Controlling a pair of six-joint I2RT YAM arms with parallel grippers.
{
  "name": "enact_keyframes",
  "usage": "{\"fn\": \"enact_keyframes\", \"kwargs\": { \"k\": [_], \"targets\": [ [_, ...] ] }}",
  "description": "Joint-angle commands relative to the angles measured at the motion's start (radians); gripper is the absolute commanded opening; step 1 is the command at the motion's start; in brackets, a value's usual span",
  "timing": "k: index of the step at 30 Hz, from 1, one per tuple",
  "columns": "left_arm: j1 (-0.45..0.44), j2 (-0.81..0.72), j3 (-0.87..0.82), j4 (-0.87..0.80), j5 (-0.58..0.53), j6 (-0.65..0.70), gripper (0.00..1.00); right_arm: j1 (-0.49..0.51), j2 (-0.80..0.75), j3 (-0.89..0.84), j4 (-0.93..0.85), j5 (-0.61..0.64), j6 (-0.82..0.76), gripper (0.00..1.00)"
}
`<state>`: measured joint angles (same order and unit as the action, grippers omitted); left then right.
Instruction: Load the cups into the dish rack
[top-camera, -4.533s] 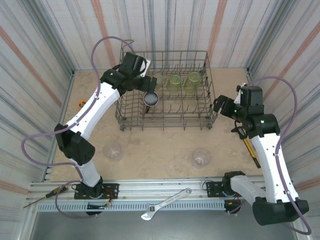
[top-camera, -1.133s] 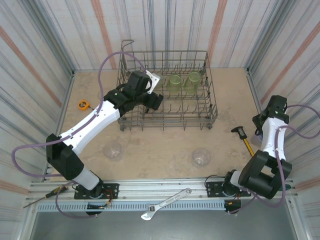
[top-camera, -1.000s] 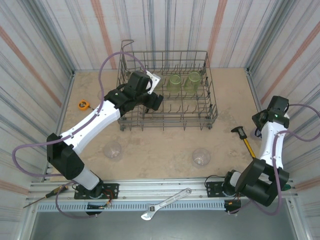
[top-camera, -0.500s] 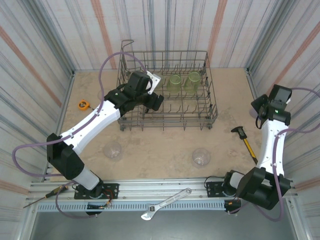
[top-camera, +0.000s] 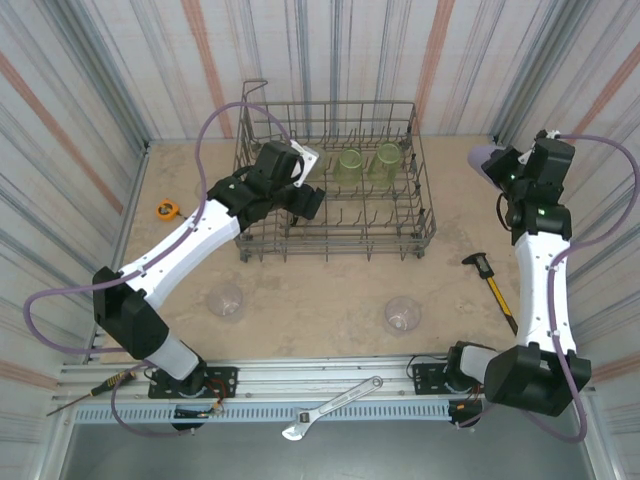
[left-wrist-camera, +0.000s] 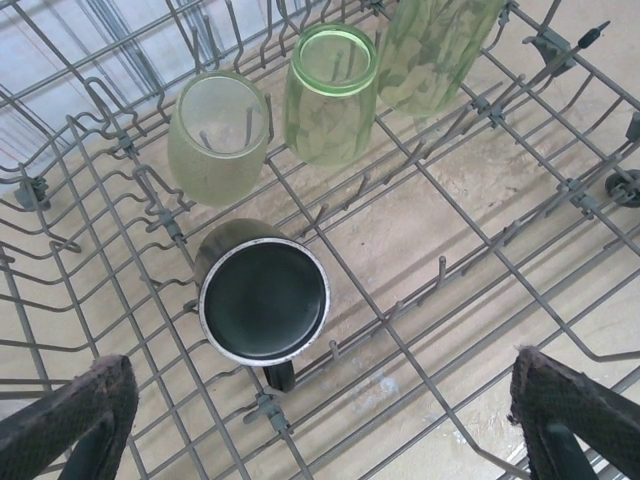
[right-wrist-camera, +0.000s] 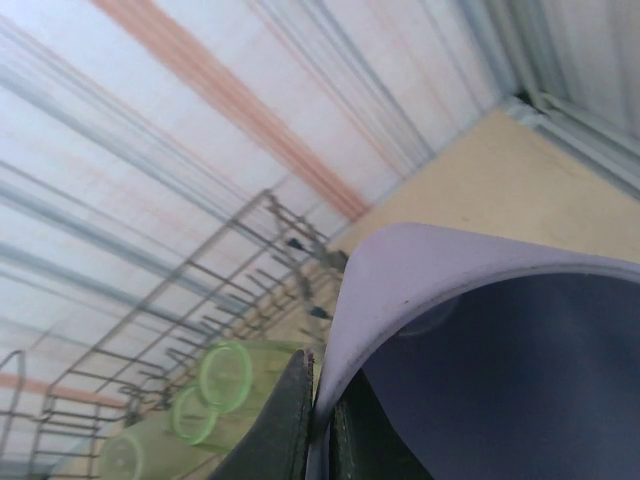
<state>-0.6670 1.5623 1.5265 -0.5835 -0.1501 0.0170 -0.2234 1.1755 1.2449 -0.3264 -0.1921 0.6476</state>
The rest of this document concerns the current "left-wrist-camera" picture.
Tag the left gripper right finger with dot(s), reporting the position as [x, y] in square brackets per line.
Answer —
[575, 425]

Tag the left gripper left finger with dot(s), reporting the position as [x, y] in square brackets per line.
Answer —
[75, 425]

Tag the frosted pale green cup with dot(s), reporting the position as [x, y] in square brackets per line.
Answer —
[210, 170]

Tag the tall green leaf-pattern cup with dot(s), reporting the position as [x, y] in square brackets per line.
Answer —
[435, 65]

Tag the short green leaf-pattern cup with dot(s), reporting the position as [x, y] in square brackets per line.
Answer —
[325, 125]

